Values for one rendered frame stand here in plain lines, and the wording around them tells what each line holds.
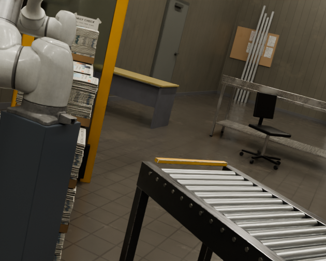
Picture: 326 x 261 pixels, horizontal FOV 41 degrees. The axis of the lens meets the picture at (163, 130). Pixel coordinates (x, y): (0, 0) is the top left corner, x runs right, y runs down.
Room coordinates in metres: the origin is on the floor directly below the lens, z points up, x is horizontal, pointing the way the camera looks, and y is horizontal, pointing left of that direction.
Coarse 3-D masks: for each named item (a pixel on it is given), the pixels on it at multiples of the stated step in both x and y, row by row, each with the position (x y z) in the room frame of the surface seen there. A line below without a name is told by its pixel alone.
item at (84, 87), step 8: (80, 80) 2.17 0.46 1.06; (88, 80) 2.23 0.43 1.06; (96, 80) 2.32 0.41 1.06; (72, 88) 2.17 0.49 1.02; (80, 88) 2.17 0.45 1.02; (88, 88) 2.18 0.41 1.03; (96, 88) 2.19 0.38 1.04; (72, 96) 2.17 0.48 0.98; (80, 96) 2.17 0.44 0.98; (88, 96) 2.18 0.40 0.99; (72, 104) 2.16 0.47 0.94; (80, 104) 2.17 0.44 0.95; (88, 104) 2.19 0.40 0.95; (72, 112) 2.17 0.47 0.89; (80, 112) 2.17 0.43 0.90; (88, 112) 2.18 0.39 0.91
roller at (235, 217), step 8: (232, 216) 1.53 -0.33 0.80; (240, 216) 1.55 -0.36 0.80; (248, 216) 1.58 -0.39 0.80; (256, 216) 1.60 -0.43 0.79; (264, 216) 1.62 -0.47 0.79; (272, 216) 1.65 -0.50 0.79; (280, 216) 1.68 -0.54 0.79; (288, 216) 1.70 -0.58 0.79; (296, 216) 1.73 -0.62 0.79; (304, 216) 1.76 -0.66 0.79
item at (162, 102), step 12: (96, 72) 6.83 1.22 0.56; (120, 72) 6.67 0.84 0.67; (132, 72) 7.12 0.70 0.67; (120, 84) 6.66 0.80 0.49; (132, 84) 6.58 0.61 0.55; (144, 84) 6.51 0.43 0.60; (156, 84) 6.37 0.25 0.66; (168, 84) 6.65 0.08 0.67; (108, 96) 7.33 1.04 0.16; (120, 96) 6.64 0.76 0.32; (132, 96) 6.57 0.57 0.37; (144, 96) 6.49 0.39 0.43; (156, 96) 6.42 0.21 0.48; (168, 96) 6.66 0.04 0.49; (156, 108) 6.37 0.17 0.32; (168, 108) 6.77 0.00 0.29; (156, 120) 6.44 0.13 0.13; (168, 120) 6.88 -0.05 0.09
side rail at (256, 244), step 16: (144, 176) 1.90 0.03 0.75; (160, 176) 1.80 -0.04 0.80; (160, 192) 1.78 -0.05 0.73; (176, 192) 1.69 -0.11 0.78; (176, 208) 1.67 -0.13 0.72; (192, 208) 1.59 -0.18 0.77; (208, 208) 1.55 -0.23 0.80; (192, 224) 1.57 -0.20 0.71; (208, 224) 1.50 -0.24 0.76; (224, 224) 1.44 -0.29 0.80; (208, 240) 1.49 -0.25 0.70; (224, 240) 1.42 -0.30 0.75; (240, 240) 1.37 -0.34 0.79; (256, 240) 1.36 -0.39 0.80; (224, 256) 1.41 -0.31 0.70; (240, 256) 1.35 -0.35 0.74; (256, 256) 1.30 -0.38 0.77; (272, 256) 1.27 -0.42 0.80
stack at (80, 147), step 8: (80, 128) 2.15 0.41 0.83; (80, 136) 2.00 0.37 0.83; (80, 144) 1.90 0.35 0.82; (80, 152) 1.90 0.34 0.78; (80, 160) 1.91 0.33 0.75; (72, 168) 1.90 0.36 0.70; (72, 176) 1.90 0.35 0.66; (72, 192) 1.91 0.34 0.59; (72, 200) 1.91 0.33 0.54; (64, 208) 1.91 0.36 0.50; (64, 216) 1.90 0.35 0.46; (56, 248) 1.90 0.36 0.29; (56, 256) 1.91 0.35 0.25
